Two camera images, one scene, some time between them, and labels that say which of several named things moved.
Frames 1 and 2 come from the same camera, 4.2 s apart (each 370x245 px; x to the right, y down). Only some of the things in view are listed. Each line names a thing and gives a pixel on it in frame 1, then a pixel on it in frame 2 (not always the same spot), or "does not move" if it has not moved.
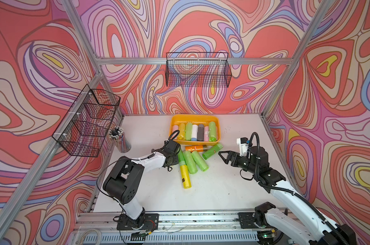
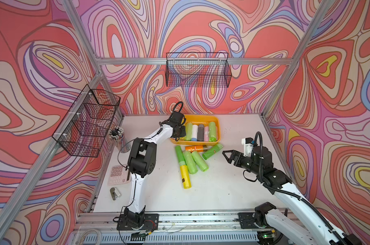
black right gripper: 230,154 does not move
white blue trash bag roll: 194,135 does not move
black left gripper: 176,159 to 183,131
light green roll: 188,131 does not move
